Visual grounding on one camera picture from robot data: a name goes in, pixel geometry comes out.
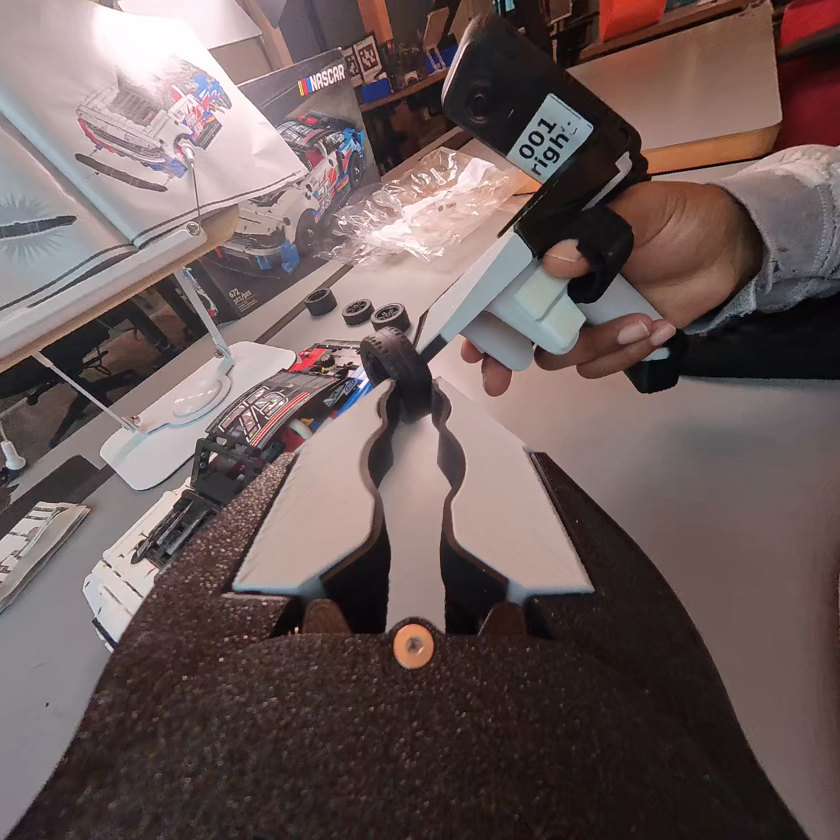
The person's right hand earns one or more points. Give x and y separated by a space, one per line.
695 249

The white book stand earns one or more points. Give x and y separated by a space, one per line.
197 407

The orange plastic bin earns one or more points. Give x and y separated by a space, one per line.
630 16

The toy brick race car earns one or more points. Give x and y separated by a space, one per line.
262 407

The person's right forearm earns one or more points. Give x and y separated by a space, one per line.
787 216

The folded sticker sheet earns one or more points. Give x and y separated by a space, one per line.
33 544

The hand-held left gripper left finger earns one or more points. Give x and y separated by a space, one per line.
308 525

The black toy car tire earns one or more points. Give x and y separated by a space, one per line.
403 367

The clear plastic bags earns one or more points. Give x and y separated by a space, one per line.
426 203

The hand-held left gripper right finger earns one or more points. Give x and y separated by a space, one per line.
518 525

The white wood-edged table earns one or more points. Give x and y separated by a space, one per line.
689 85

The black rimless toy tire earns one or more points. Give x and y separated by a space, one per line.
319 303

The black toy wheel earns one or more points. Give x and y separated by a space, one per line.
358 312
390 317

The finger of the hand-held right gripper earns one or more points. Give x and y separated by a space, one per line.
485 289

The red plastic carrier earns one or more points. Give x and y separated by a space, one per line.
810 98

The open instruction booklet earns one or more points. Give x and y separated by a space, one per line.
98 131

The toy car box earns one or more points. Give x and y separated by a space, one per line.
315 131

